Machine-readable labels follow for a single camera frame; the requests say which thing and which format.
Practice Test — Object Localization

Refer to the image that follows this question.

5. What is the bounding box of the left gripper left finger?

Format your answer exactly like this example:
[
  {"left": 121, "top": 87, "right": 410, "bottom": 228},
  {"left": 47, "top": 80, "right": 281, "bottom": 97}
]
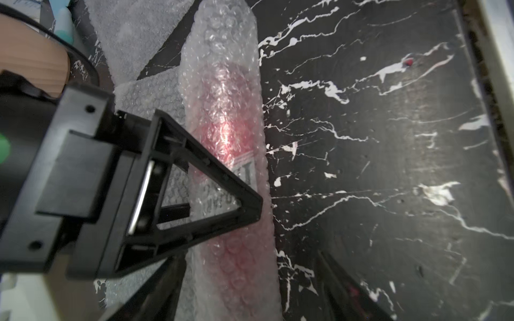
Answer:
[{"left": 107, "top": 254, "right": 187, "bottom": 321}]

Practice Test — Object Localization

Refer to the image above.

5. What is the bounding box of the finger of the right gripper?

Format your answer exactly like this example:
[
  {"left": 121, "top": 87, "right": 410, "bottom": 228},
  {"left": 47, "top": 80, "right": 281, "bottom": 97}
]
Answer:
[{"left": 114, "top": 110, "right": 263, "bottom": 273}]

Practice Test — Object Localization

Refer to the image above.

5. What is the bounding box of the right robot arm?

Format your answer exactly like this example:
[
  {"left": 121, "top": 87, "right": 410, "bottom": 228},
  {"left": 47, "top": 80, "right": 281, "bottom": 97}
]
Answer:
[{"left": 1, "top": 71, "right": 263, "bottom": 279}]

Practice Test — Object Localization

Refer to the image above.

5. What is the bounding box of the bubble wrap sheet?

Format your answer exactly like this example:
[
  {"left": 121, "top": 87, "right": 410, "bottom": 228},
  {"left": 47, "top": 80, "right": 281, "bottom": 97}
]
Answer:
[
  {"left": 85, "top": 0, "right": 193, "bottom": 86},
  {"left": 115, "top": 1, "right": 282, "bottom": 320}
]

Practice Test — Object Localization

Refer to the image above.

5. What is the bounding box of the potted green plant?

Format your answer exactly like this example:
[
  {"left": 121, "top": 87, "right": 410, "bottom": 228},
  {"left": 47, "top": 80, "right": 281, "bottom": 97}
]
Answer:
[{"left": 1, "top": 15, "right": 70, "bottom": 98}]

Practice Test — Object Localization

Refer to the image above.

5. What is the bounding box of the teal garden trowel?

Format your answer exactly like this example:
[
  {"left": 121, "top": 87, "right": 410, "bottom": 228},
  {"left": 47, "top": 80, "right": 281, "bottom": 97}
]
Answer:
[{"left": 49, "top": 0, "right": 74, "bottom": 45}]

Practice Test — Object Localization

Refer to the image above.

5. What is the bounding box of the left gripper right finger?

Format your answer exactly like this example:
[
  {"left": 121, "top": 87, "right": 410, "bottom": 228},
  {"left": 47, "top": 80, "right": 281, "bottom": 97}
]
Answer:
[{"left": 315, "top": 251, "right": 392, "bottom": 320}]

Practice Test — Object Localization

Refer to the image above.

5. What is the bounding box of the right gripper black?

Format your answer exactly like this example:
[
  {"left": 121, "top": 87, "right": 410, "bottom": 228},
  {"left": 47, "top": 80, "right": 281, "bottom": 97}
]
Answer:
[{"left": 1, "top": 84, "right": 136, "bottom": 279}]

